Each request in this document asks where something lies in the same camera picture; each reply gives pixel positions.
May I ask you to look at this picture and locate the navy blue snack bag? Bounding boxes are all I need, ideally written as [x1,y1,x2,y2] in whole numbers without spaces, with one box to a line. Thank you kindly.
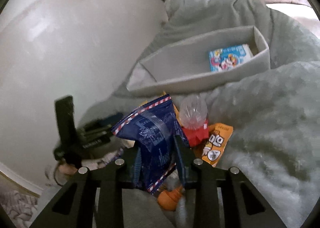
[112,106,189,194]

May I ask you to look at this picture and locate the orange snack packet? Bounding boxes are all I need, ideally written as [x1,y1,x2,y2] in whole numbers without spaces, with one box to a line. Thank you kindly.
[201,123,234,167]

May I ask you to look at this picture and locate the clear bottle orange cap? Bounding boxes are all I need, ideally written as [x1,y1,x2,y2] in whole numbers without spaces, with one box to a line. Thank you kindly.
[157,95,209,211]

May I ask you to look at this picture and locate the yellow cracker packet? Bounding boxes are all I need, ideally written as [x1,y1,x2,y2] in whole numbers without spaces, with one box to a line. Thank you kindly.
[141,92,181,135]

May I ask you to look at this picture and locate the person hand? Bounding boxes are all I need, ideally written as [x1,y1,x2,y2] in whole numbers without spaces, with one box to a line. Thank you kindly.
[58,163,78,175]

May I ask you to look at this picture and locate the grey fabric organizer bin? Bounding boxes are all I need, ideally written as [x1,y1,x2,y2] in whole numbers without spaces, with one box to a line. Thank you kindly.
[126,26,271,96]

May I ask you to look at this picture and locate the grey fleece blanket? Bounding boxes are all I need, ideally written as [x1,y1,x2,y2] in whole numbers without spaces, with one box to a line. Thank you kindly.
[77,0,320,228]

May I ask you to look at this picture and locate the blue cartoon box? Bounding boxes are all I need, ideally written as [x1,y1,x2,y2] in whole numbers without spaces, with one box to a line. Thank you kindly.
[208,44,253,72]

